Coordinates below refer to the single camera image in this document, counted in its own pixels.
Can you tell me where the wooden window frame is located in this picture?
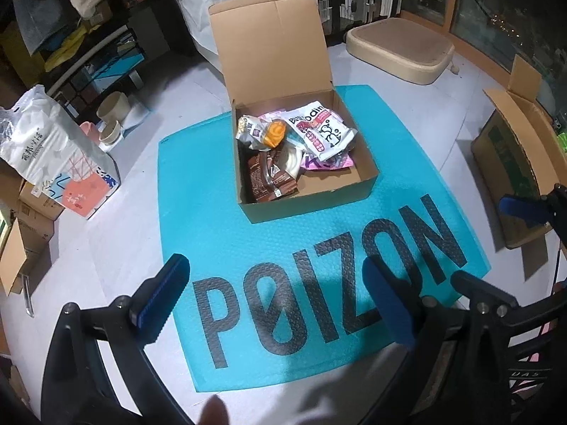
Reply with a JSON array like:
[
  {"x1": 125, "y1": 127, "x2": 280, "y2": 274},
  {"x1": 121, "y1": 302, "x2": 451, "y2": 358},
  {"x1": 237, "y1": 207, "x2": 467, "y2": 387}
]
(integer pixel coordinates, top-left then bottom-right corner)
[{"x1": 445, "y1": 0, "x2": 567, "y2": 94}]

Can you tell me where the white tissue pack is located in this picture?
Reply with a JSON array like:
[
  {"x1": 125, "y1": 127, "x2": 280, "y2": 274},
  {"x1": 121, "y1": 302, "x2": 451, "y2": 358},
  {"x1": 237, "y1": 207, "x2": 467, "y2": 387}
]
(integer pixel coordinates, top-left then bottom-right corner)
[{"x1": 0, "y1": 84, "x2": 121, "y2": 221}]

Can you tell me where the white plastic cover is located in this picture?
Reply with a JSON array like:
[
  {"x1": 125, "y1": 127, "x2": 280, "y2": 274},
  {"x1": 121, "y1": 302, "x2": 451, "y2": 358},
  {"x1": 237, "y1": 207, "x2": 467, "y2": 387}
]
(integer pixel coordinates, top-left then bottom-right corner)
[{"x1": 170, "y1": 0, "x2": 226, "y2": 72}]

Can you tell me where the white pink printed packet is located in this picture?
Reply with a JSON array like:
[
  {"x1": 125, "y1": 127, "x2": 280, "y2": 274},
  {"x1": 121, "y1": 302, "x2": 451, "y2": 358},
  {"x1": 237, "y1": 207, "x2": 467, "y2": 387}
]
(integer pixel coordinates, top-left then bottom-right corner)
[{"x1": 288, "y1": 101, "x2": 359, "y2": 162}]

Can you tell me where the black shelf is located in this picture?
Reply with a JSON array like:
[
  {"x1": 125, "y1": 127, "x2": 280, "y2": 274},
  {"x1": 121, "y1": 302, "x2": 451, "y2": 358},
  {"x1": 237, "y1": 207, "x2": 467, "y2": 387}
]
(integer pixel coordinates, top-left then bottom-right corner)
[{"x1": 0, "y1": 0, "x2": 178, "y2": 111}]

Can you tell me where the teal printed box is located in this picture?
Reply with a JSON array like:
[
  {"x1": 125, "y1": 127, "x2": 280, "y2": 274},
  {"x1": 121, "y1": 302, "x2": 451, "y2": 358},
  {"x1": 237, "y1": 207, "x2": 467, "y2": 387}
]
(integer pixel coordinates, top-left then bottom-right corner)
[{"x1": 84, "y1": 49, "x2": 147, "y2": 94}]

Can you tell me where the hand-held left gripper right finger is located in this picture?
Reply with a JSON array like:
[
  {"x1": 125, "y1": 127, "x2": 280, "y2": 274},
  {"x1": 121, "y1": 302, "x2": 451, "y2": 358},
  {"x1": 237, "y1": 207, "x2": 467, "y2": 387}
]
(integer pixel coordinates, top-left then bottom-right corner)
[{"x1": 362, "y1": 259, "x2": 532, "y2": 425}]

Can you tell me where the orange silver snack packet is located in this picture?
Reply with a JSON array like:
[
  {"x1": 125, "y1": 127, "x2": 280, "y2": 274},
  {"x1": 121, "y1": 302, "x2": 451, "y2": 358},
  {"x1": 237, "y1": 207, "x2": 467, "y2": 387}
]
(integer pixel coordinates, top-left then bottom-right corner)
[{"x1": 236, "y1": 114, "x2": 288, "y2": 151}]

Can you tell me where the small closed cardboard box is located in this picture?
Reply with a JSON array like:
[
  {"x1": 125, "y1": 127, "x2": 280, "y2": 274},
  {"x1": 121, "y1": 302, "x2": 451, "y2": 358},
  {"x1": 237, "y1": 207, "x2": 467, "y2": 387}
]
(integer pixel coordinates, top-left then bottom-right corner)
[{"x1": 18, "y1": 181, "x2": 67, "y2": 222}]

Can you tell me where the teal mat with black letters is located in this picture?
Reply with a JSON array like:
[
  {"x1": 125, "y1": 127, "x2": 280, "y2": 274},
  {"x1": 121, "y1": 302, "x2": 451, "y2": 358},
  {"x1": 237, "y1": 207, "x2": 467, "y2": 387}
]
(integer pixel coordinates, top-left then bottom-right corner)
[{"x1": 158, "y1": 84, "x2": 492, "y2": 394}]

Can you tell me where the beige cushion pad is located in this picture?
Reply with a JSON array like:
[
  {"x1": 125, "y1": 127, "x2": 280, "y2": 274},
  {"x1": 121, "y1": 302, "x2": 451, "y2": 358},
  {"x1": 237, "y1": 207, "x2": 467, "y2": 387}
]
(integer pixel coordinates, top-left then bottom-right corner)
[{"x1": 346, "y1": 17, "x2": 456, "y2": 86}]

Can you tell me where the thin metal rod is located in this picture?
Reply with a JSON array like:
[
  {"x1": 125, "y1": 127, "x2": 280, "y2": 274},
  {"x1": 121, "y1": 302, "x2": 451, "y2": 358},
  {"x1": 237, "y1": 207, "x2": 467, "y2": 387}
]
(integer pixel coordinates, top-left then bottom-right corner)
[{"x1": 24, "y1": 270, "x2": 36, "y2": 318}]

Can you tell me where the small beige bowl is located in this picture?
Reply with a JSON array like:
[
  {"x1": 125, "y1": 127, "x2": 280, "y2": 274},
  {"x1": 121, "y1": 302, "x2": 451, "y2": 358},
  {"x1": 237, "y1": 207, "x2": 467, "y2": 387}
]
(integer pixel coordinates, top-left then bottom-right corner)
[{"x1": 98, "y1": 119, "x2": 124, "y2": 145}]

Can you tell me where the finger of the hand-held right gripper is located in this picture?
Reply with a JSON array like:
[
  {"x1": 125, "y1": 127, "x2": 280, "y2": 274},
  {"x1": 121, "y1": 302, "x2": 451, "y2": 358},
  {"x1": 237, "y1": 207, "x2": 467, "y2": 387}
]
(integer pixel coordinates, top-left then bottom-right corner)
[
  {"x1": 497, "y1": 183, "x2": 567, "y2": 233},
  {"x1": 451, "y1": 269, "x2": 520, "y2": 317}
]

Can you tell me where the open brown cardboard box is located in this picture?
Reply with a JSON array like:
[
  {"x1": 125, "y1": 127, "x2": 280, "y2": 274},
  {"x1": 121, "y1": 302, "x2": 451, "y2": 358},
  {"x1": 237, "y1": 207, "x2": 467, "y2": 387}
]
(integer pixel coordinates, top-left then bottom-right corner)
[{"x1": 0, "y1": 217, "x2": 56, "y2": 296}]

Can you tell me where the yellow cloth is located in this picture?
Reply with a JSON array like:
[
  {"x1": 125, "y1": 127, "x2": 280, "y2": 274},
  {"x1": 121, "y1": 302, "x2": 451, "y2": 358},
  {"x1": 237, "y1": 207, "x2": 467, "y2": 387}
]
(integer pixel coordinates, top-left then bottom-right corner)
[{"x1": 44, "y1": 27, "x2": 89, "y2": 72}]

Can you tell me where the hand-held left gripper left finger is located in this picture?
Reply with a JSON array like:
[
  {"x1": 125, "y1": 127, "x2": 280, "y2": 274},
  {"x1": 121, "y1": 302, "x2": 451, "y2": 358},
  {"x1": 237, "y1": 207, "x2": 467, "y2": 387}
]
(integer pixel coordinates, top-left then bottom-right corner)
[{"x1": 40, "y1": 253, "x2": 196, "y2": 425}]

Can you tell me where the grey cloth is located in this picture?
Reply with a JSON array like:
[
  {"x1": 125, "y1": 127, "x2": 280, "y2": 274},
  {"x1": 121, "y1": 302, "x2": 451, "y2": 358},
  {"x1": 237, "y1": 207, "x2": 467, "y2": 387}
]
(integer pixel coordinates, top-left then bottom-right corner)
[{"x1": 13, "y1": 0, "x2": 72, "y2": 54}]

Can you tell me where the green printed cardboard box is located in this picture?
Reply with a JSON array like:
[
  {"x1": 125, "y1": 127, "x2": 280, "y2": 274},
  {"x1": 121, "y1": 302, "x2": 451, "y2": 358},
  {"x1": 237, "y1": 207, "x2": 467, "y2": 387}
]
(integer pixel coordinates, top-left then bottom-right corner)
[{"x1": 472, "y1": 53, "x2": 567, "y2": 249}]

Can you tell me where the pink snack packet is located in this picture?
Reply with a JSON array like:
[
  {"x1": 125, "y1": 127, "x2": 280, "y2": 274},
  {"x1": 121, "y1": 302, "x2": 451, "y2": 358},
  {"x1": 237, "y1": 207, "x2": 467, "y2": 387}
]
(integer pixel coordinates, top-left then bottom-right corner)
[{"x1": 300, "y1": 153, "x2": 354, "y2": 172}]

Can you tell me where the brown snack packet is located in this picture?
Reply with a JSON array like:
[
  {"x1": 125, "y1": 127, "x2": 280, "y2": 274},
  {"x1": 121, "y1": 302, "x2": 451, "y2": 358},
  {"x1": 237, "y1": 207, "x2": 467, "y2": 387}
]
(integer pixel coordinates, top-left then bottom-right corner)
[{"x1": 246, "y1": 151, "x2": 298, "y2": 202}]

